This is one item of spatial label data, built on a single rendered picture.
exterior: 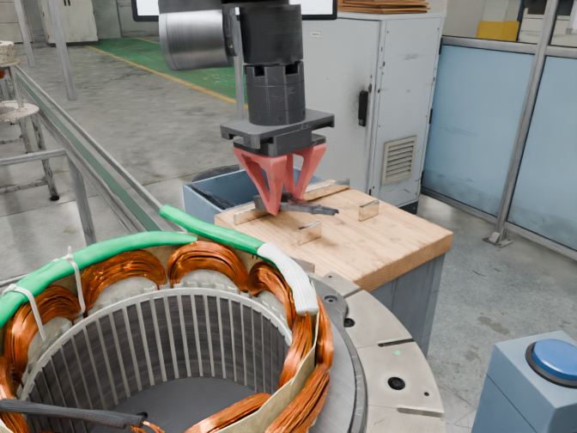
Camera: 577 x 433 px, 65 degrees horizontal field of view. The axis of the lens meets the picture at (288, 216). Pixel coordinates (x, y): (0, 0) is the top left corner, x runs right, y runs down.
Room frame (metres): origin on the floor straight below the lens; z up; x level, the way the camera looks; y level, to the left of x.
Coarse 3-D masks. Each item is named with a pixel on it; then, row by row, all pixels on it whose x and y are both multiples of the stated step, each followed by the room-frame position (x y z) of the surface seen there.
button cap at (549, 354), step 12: (540, 348) 0.28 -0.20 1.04; (552, 348) 0.28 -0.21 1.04; (564, 348) 0.28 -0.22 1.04; (576, 348) 0.28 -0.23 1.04; (540, 360) 0.27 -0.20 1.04; (552, 360) 0.27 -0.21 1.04; (564, 360) 0.27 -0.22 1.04; (576, 360) 0.27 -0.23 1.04; (552, 372) 0.26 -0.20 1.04; (564, 372) 0.26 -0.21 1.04; (576, 372) 0.26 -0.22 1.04
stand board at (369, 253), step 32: (352, 192) 0.55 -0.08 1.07; (224, 224) 0.46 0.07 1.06; (256, 224) 0.46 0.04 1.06; (288, 224) 0.46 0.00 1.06; (352, 224) 0.46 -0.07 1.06; (384, 224) 0.46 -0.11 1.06; (416, 224) 0.46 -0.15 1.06; (320, 256) 0.39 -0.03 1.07; (352, 256) 0.39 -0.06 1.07; (384, 256) 0.39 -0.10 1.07; (416, 256) 0.40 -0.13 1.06
